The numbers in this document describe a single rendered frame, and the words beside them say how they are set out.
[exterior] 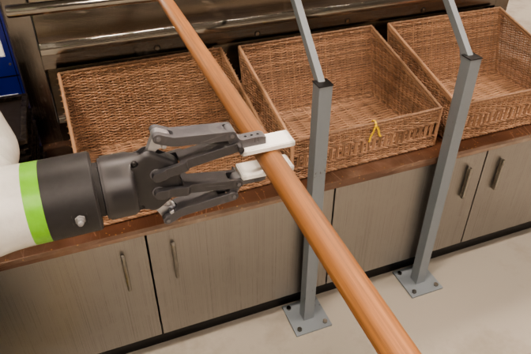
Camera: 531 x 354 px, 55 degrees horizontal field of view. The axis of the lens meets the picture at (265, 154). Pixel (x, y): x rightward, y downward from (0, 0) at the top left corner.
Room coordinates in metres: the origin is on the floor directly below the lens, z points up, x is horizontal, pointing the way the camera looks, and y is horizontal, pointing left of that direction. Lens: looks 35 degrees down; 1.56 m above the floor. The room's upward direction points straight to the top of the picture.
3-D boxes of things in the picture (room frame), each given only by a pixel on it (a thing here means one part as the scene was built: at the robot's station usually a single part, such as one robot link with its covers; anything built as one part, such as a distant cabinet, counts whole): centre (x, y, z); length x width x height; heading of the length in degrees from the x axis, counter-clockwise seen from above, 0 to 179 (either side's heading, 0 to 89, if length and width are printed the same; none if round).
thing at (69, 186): (0.46, 0.22, 1.20); 0.12 x 0.06 x 0.09; 21
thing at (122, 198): (0.48, 0.15, 1.19); 0.09 x 0.07 x 0.08; 111
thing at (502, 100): (1.81, -0.81, 0.72); 0.56 x 0.49 x 0.28; 111
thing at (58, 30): (1.84, -0.13, 1.02); 1.79 x 0.11 x 0.19; 111
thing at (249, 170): (0.53, 0.00, 1.17); 0.07 x 0.03 x 0.01; 111
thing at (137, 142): (1.38, 0.32, 0.72); 0.56 x 0.49 x 0.28; 112
